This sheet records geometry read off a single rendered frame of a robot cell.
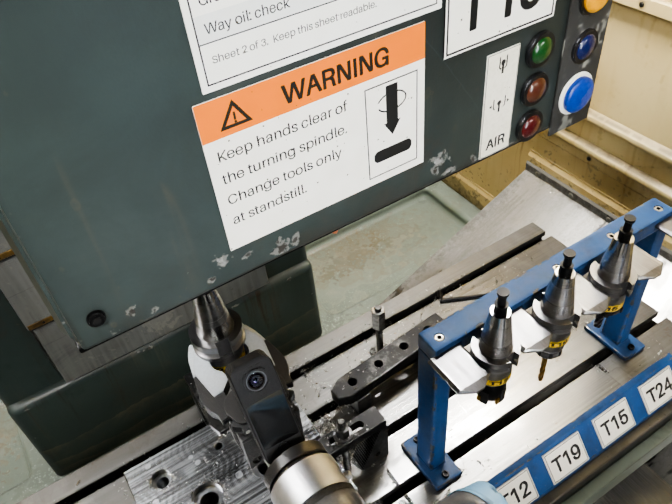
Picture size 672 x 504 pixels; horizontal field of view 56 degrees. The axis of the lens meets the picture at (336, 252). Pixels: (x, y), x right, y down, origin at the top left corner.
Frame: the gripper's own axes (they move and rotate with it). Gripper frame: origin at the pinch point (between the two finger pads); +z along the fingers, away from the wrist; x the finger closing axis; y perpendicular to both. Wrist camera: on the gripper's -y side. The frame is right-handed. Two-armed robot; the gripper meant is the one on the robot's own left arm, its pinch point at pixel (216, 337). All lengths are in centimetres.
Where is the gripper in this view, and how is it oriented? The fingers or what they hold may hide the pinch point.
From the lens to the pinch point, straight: 79.0
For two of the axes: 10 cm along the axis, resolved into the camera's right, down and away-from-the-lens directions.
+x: 8.4, -4.2, 3.4
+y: 0.8, 7.2, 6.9
